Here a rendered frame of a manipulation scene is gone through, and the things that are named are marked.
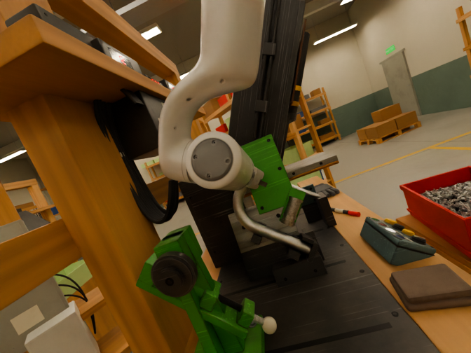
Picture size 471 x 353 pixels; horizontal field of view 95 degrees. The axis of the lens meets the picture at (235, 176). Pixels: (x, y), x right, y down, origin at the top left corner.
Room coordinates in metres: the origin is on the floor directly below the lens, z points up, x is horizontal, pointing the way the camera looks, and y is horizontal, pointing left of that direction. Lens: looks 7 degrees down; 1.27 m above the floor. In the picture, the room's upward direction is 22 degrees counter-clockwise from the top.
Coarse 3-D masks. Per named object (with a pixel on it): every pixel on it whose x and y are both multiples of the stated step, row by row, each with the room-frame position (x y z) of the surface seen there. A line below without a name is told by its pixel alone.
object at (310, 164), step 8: (304, 160) 0.82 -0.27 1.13; (312, 160) 0.75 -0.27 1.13; (320, 160) 0.70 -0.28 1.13; (328, 160) 0.69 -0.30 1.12; (336, 160) 0.69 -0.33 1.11; (288, 168) 0.79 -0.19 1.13; (296, 168) 0.73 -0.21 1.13; (304, 168) 0.71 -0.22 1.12; (312, 168) 0.70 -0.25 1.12; (320, 168) 0.70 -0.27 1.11; (288, 176) 0.72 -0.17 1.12; (296, 176) 0.71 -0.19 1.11; (248, 192) 0.74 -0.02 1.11
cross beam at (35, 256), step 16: (160, 192) 0.84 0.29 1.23; (48, 224) 0.41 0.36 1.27; (64, 224) 0.44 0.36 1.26; (16, 240) 0.36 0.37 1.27; (32, 240) 0.38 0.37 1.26; (48, 240) 0.40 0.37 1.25; (64, 240) 0.43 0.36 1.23; (0, 256) 0.33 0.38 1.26; (16, 256) 0.35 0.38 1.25; (32, 256) 0.37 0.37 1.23; (48, 256) 0.39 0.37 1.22; (64, 256) 0.41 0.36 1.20; (80, 256) 0.44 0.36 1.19; (0, 272) 0.32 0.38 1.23; (16, 272) 0.34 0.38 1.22; (32, 272) 0.35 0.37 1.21; (48, 272) 0.38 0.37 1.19; (0, 288) 0.31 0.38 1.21; (16, 288) 0.33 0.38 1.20; (32, 288) 0.34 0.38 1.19; (0, 304) 0.30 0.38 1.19
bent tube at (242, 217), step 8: (240, 192) 0.59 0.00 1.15; (240, 200) 0.59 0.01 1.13; (240, 208) 0.59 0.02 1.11; (240, 216) 0.58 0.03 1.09; (248, 216) 0.59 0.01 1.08; (248, 224) 0.57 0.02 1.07; (256, 224) 0.57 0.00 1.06; (256, 232) 0.56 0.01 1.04; (264, 232) 0.56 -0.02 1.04; (272, 232) 0.55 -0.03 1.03; (280, 232) 0.56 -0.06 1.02; (280, 240) 0.54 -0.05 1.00; (288, 240) 0.54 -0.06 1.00; (296, 240) 0.54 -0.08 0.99; (296, 248) 0.53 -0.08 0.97; (304, 248) 0.52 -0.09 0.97
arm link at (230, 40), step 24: (216, 0) 0.29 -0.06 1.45; (240, 0) 0.29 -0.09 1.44; (264, 0) 0.31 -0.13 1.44; (216, 24) 0.30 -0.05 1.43; (240, 24) 0.29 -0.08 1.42; (216, 48) 0.30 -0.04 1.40; (240, 48) 0.30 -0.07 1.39; (192, 72) 0.32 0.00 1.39; (216, 72) 0.31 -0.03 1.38; (240, 72) 0.31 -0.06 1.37; (168, 96) 0.34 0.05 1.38; (192, 96) 0.33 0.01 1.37; (216, 96) 0.36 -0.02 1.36; (168, 120) 0.34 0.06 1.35; (192, 120) 0.40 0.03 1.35; (168, 144) 0.35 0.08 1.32; (168, 168) 0.36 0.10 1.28
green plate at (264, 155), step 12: (252, 144) 0.64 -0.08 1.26; (264, 144) 0.63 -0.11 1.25; (252, 156) 0.64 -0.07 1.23; (264, 156) 0.63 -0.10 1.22; (276, 156) 0.62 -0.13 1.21; (264, 168) 0.62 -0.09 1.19; (276, 168) 0.61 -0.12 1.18; (264, 180) 0.62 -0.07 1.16; (276, 180) 0.61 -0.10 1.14; (288, 180) 0.60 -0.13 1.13; (252, 192) 0.62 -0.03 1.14; (264, 192) 0.61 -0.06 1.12; (276, 192) 0.60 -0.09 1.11; (288, 192) 0.59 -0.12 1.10; (264, 204) 0.60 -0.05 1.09; (276, 204) 0.60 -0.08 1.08
